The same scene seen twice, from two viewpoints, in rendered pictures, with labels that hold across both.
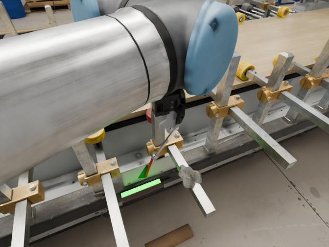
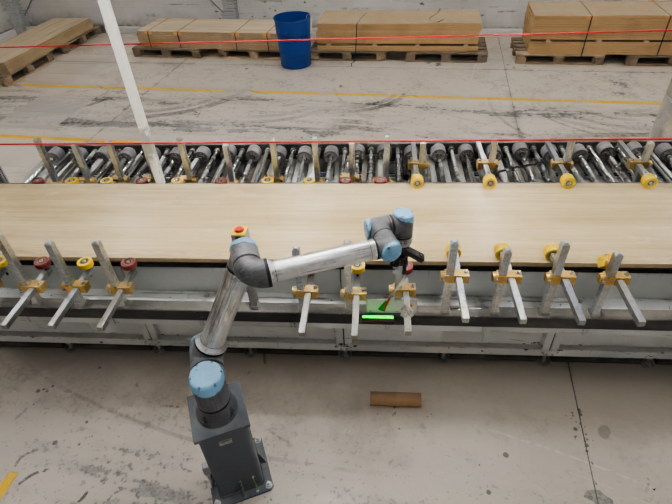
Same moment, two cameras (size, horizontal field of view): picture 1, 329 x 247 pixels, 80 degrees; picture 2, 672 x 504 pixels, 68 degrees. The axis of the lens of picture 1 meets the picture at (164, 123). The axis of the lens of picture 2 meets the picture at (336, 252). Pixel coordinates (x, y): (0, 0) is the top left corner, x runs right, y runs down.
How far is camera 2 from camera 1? 183 cm
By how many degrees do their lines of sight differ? 22
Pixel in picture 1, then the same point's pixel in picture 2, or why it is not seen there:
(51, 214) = (316, 311)
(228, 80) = (451, 257)
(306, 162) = (623, 398)
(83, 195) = (338, 308)
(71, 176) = (330, 296)
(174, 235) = (401, 395)
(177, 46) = (380, 250)
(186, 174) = (405, 309)
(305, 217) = (567, 447)
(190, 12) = (385, 243)
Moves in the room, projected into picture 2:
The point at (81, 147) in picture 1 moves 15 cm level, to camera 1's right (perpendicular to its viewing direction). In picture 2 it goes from (348, 271) to (376, 280)
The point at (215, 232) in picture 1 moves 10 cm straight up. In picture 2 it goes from (448, 414) to (450, 405)
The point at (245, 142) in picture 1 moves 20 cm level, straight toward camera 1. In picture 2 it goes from (481, 315) to (451, 331)
